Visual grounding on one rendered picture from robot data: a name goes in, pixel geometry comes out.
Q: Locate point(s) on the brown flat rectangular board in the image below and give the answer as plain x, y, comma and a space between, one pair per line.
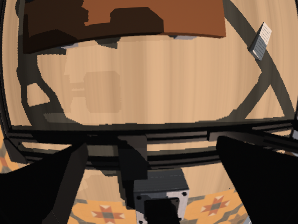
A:
61, 23

